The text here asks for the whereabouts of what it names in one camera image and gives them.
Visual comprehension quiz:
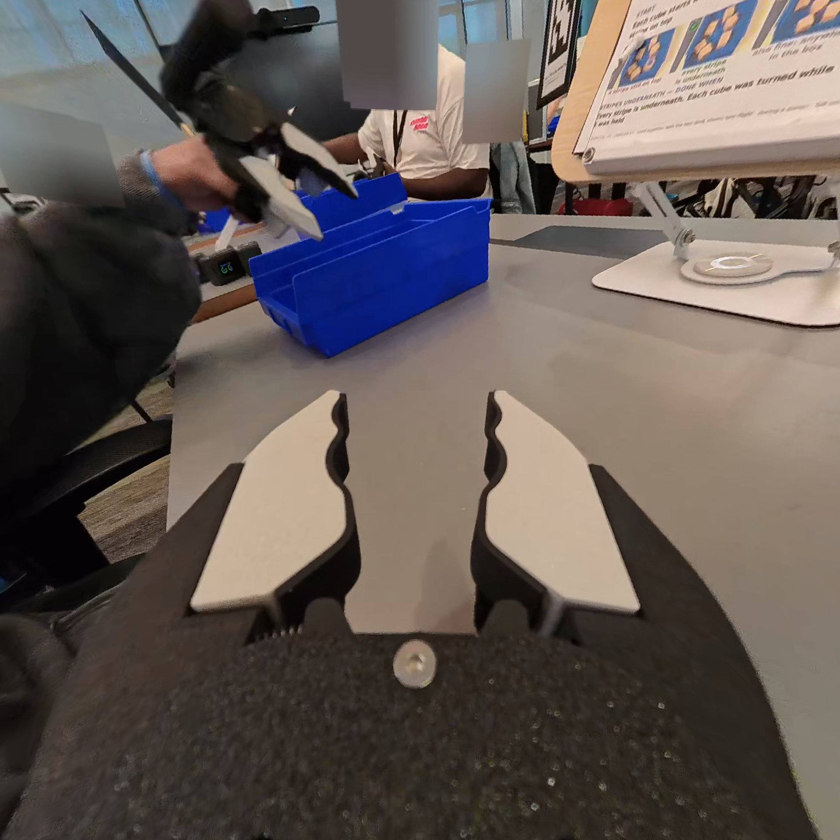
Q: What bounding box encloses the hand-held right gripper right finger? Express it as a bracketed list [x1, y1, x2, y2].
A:
[470, 390, 642, 637]

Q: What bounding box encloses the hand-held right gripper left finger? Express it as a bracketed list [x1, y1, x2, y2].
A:
[189, 390, 362, 632]

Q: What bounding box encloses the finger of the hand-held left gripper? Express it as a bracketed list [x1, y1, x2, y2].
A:
[279, 123, 360, 199]
[238, 154, 326, 242]

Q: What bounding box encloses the person's left forearm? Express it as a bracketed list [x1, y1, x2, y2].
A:
[0, 152, 203, 506]

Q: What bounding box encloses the grey desk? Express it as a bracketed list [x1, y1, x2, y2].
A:
[167, 213, 840, 840]

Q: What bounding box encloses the person's left hand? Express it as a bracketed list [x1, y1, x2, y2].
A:
[159, 140, 240, 212]

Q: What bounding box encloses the black monitor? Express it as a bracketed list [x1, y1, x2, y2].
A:
[220, 7, 368, 142]

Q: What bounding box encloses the black office chair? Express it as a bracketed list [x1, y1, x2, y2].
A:
[0, 400, 175, 611]

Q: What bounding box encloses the wooden board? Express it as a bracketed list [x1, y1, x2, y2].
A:
[551, 0, 840, 186]

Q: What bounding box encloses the black white marker sign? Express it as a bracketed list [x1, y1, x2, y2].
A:
[537, 0, 583, 110]

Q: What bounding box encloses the red bag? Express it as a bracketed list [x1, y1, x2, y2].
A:
[558, 197, 636, 217]

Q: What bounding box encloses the person's body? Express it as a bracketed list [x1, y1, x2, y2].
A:
[0, 571, 152, 840]

